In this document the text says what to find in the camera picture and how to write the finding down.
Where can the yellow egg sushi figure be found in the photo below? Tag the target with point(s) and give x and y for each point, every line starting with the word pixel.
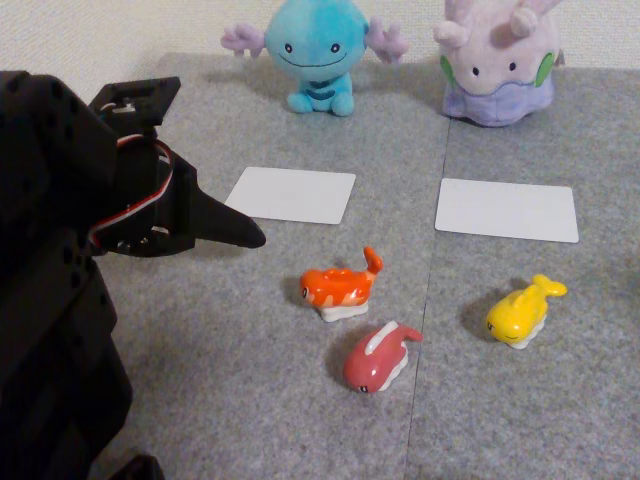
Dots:
pixel 517 312

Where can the orange shrimp sushi figure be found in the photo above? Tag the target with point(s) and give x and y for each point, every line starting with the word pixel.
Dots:
pixel 335 287

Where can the blue Wooper plush toy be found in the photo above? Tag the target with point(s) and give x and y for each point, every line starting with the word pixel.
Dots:
pixel 315 45

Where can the red tuna sushi figure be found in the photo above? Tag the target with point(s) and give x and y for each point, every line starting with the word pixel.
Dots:
pixel 375 362

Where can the purple Goomy plush toy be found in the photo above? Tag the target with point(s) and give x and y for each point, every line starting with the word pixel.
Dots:
pixel 500 70

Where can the white blank card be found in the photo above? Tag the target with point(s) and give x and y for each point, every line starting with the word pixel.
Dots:
pixel 507 210
pixel 292 195

